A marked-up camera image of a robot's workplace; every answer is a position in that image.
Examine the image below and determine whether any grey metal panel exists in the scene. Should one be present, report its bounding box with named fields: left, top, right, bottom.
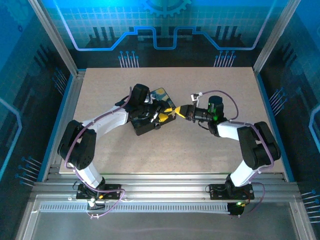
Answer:
left=29, top=212, right=303, bottom=240

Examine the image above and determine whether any starry night painted box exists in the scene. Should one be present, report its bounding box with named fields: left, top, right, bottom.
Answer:
left=128, top=87, right=178, bottom=137

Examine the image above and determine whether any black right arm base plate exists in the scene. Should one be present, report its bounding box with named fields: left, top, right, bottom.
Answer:
left=208, top=183, right=255, bottom=201

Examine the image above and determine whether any black connector box with light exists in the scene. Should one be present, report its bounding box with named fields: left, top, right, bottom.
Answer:
left=226, top=201, right=245, bottom=218

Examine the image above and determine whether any aluminium frame post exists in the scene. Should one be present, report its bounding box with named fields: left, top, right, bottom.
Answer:
left=27, top=0, right=80, bottom=77
left=252, top=0, right=302, bottom=75

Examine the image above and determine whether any aluminium frame side rail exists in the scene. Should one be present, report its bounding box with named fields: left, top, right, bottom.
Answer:
left=41, top=69, right=87, bottom=182

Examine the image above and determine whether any aluminium frame cross rail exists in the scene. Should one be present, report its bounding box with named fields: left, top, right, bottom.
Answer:
left=29, top=181, right=301, bottom=203

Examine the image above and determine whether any grey slotted cable duct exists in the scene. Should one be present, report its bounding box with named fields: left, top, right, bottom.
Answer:
left=39, top=202, right=232, bottom=214

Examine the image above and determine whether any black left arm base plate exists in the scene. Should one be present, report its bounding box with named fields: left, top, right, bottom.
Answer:
left=75, top=183, right=123, bottom=201

